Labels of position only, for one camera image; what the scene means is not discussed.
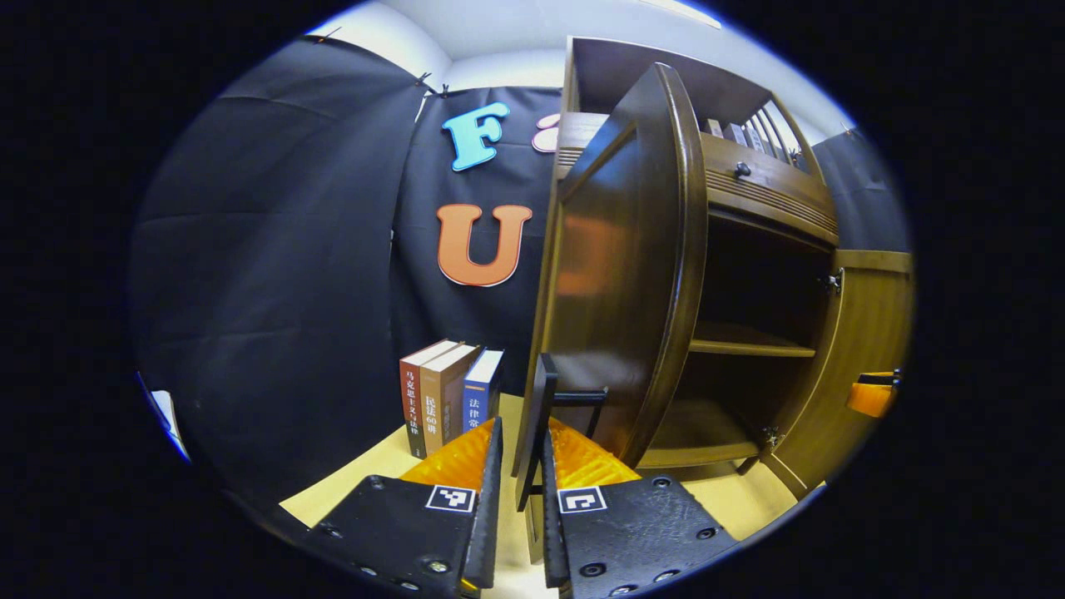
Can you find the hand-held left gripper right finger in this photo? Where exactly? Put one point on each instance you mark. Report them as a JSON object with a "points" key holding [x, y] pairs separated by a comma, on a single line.
{"points": [[553, 516]]}

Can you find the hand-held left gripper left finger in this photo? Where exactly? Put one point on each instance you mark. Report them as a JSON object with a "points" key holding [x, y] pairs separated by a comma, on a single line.
{"points": [[487, 499]]}

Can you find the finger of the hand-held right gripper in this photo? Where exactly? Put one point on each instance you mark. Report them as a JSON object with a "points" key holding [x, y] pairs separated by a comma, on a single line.
{"points": [[869, 399]]}

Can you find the wooden shoe cabinet door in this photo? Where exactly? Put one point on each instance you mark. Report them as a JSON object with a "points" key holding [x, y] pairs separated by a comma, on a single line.
{"points": [[865, 349], [624, 274]]}

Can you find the wooden double-door shoe cabinet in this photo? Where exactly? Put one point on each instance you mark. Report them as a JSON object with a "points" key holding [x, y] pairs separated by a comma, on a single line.
{"points": [[765, 274]]}

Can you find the blue book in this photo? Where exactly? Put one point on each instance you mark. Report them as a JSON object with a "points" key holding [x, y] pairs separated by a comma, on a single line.
{"points": [[478, 391]]}

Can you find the brown book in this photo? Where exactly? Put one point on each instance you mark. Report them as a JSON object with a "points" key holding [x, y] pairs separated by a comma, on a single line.
{"points": [[437, 399]]}

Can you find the red-brown book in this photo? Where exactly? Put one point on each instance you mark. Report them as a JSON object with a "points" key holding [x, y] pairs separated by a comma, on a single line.
{"points": [[412, 399]]}

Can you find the black round drawer knob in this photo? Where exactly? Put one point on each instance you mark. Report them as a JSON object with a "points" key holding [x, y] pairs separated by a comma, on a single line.
{"points": [[742, 170]]}

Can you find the white book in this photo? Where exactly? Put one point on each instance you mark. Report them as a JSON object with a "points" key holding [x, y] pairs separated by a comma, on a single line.
{"points": [[755, 138]]}

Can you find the grey book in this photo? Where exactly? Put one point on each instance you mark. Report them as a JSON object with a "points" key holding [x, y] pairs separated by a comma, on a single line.
{"points": [[735, 133]]}

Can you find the black backdrop cloth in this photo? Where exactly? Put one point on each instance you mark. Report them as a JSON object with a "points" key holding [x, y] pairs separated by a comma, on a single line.
{"points": [[291, 249]]}

